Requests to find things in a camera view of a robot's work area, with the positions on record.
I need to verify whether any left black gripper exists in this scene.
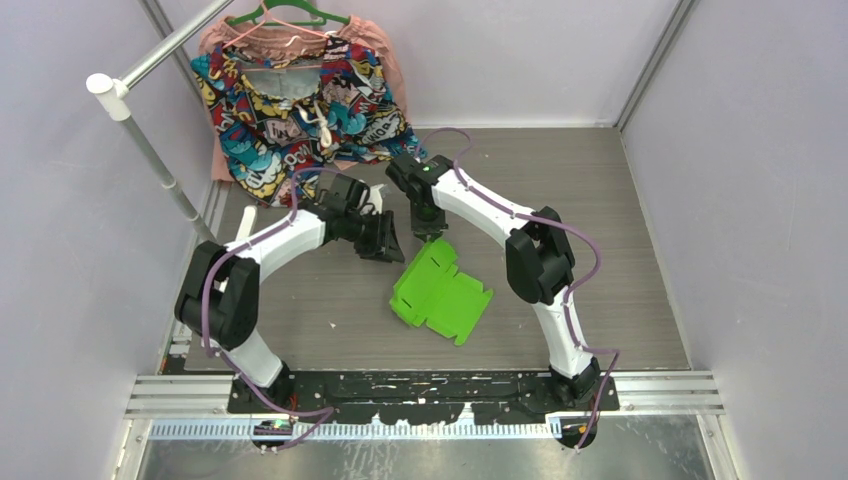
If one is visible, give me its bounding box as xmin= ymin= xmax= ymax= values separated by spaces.
xmin=344 ymin=209 xmax=405 ymax=264

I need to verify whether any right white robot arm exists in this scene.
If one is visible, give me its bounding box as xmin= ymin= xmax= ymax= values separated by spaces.
xmin=386 ymin=154 xmax=601 ymax=411

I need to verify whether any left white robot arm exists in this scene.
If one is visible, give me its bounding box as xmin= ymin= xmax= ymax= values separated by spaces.
xmin=174 ymin=174 xmax=405 ymax=413

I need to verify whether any colorful patterned shirt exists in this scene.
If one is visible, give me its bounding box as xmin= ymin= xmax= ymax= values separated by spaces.
xmin=190 ymin=17 xmax=421 ymax=207

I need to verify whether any green clothes hanger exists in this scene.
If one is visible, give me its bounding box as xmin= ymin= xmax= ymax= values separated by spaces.
xmin=225 ymin=0 xmax=352 ymax=28

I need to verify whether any metal clothes rack pole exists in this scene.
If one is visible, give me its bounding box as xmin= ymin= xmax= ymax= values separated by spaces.
xmin=85 ymin=0 xmax=231 ymax=242

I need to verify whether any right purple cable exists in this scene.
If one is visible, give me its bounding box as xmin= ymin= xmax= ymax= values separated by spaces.
xmin=424 ymin=128 xmax=624 ymax=452

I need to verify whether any purple cable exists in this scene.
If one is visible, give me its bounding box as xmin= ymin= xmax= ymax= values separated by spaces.
xmin=424 ymin=128 xmax=624 ymax=452
xmin=192 ymin=165 xmax=346 ymax=445

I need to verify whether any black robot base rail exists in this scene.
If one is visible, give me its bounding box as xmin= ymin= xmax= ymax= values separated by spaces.
xmin=227 ymin=370 xmax=620 ymax=426

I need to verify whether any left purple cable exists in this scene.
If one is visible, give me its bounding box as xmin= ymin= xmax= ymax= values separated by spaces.
xmin=192 ymin=165 xmax=346 ymax=445

